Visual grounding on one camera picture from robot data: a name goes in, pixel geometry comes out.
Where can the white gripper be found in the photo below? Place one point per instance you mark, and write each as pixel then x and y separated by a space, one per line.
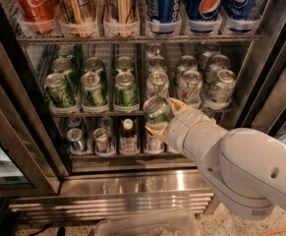
pixel 179 129

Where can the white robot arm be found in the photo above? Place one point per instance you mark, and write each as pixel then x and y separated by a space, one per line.
pixel 245 168

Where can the white diet can front left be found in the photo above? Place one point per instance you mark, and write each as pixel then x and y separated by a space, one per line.
pixel 157 83

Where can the white diet can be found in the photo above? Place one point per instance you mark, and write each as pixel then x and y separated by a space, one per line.
pixel 153 49
pixel 205 50
pixel 157 83
pixel 156 62
pixel 216 63
pixel 189 87
pixel 187 62
pixel 221 89

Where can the white diet can front middle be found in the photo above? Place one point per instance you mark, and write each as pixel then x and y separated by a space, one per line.
pixel 189 87

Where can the white diet can front right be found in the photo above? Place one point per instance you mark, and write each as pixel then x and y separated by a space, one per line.
pixel 221 89

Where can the silver blue can back right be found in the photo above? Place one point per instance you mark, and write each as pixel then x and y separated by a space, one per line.
pixel 106 122

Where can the silver blue can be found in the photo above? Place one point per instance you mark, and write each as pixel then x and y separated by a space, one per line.
pixel 75 122
pixel 101 141
pixel 76 140
pixel 106 122

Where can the green can right second row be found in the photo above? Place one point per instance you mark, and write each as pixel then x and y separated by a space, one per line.
pixel 124 64

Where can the green can second row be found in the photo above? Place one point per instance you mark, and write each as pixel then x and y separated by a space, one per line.
pixel 93 90
pixel 65 67
pixel 124 64

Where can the white diet can back left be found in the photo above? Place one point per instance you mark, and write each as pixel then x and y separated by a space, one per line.
pixel 153 49

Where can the silver blue can front right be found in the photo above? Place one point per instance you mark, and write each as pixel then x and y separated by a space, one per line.
pixel 101 141

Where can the green can middle second row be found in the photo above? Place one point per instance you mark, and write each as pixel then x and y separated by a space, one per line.
pixel 93 90

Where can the white diet can back right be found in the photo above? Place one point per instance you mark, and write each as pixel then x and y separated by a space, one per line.
pixel 205 50

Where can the green can middle back row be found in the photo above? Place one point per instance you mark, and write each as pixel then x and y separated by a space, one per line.
pixel 94 64

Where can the silver blue can back left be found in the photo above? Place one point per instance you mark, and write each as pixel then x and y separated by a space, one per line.
pixel 75 122

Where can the silver blue can front left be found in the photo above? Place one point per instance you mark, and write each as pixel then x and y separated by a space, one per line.
pixel 76 140

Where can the stainless steel fridge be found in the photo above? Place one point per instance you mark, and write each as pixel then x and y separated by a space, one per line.
pixel 94 187

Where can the gold can right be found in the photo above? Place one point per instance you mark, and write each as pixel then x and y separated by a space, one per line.
pixel 121 16

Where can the gold can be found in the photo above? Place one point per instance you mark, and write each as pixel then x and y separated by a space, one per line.
pixel 78 17
pixel 121 16

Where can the blue Pepsi can left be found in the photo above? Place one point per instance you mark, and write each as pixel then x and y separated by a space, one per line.
pixel 162 15

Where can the blue pepsi can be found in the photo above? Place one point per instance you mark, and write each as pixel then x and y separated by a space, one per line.
pixel 203 14
pixel 162 15
pixel 241 15

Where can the green can left second row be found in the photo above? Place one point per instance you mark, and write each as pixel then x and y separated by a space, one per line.
pixel 65 67

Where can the blue Pepsi can middle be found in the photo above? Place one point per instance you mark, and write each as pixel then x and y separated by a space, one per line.
pixel 203 14

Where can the green can left back row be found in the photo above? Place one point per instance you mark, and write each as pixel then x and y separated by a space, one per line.
pixel 67 51

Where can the blue Pepsi can right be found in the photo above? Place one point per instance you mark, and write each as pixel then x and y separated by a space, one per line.
pixel 241 15

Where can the gold can left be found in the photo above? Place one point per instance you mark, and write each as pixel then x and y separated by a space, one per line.
pixel 78 17

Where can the fridge glass door left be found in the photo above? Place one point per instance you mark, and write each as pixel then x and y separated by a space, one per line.
pixel 27 172

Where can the red Coca-Cola can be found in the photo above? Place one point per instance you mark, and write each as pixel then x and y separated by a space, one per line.
pixel 38 14

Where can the dark tea bottle right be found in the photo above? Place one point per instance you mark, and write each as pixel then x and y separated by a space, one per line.
pixel 152 144

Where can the dark tea bottle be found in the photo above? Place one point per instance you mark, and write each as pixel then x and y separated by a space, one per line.
pixel 128 138
pixel 152 144

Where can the dark tea bottle left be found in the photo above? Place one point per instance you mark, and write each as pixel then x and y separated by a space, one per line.
pixel 128 138

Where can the clear plastic bin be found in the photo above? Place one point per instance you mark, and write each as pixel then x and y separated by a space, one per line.
pixel 163 223

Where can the middle wire shelf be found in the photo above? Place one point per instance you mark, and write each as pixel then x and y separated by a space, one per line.
pixel 135 113

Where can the wire shelf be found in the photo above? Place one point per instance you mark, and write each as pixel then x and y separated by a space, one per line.
pixel 54 40
pixel 135 113

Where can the top wire shelf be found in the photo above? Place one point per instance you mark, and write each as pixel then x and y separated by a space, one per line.
pixel 54 40

